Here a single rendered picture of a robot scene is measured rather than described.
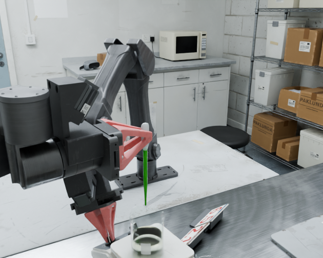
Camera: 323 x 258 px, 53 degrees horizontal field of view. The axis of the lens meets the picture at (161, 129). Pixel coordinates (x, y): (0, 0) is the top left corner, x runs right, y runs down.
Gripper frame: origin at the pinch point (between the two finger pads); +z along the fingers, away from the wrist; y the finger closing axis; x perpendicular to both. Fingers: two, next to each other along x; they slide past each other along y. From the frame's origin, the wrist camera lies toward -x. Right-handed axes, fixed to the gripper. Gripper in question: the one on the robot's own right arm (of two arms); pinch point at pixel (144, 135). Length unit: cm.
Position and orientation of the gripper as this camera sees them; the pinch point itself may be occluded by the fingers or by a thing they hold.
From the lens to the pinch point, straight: 52.8
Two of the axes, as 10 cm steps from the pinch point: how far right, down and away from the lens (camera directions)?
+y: -6.1, -2.9, 7.4
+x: -0.2, 9.4, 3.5
